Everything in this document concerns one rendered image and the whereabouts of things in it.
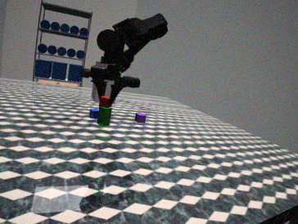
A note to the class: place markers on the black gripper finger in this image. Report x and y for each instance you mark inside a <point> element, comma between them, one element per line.
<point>101,87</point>
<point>114,92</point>

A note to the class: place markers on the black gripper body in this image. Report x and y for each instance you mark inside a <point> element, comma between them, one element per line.
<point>127,81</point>

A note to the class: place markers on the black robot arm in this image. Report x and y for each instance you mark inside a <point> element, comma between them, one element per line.
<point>135,33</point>

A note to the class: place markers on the red block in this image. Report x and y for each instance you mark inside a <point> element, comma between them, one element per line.
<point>104,101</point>

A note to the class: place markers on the purple cube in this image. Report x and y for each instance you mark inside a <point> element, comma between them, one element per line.
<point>140,118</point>

